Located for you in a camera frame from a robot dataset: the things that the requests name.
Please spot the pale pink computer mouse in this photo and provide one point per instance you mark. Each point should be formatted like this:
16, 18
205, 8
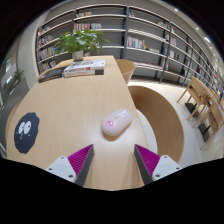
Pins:
116, 122

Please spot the group of slatted wooden chairs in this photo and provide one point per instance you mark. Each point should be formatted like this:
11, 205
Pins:
203, 96

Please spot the black cartoon-eyed mouse pad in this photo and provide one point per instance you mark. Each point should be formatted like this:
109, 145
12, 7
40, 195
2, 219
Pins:
26, 133

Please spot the red-spined book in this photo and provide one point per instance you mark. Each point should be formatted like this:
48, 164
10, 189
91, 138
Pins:
83, 73

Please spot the grey bookshelf unit with books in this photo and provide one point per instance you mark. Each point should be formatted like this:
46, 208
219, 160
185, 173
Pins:
143, 30

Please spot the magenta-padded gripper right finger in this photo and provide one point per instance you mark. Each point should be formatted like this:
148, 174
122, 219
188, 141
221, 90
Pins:
163, 166

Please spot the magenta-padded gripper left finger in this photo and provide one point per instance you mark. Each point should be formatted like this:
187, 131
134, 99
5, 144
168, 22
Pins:
63, 166

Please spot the row of ceiling lights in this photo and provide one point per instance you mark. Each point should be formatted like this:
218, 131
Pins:
207, 39

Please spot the small green floor plant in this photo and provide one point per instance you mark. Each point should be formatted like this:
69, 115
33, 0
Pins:
17, 76

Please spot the green potted plant, white pot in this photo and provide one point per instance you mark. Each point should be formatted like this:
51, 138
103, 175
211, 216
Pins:
80, 41

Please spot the white illustrated cover book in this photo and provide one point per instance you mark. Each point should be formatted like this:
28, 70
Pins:
85, 65

